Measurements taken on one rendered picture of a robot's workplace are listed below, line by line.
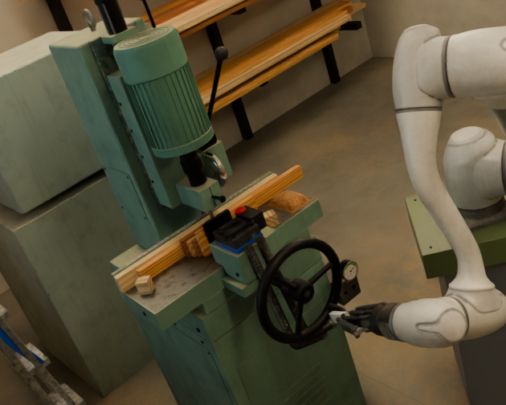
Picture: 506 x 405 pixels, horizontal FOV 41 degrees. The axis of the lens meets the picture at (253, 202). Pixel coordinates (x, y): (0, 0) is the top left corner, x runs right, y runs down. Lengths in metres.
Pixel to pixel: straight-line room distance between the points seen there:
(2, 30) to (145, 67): 2.47
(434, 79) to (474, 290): 0.49
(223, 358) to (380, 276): 1.36
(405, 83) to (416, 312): 0.50
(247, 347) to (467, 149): 0.84
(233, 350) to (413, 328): 0.62
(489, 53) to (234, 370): 1.11
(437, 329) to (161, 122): 0.85
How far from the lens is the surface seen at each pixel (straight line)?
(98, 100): 1.95
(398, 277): 3.12
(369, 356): 2.76
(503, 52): 1.43
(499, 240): 2.05
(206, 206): 1.89
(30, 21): 4.20
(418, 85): 1.48
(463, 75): 1.45
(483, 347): 2.29
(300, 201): 1.98
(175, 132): 1.78
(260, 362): 2.03
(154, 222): 2.09
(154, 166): 1.94
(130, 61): 1.73
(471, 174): 2.01
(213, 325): 1.87
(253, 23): 5.06
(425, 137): 1.49
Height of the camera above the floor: 1.84
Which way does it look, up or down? 27 degrees down
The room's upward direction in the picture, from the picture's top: 19 degrees counter-clockwise
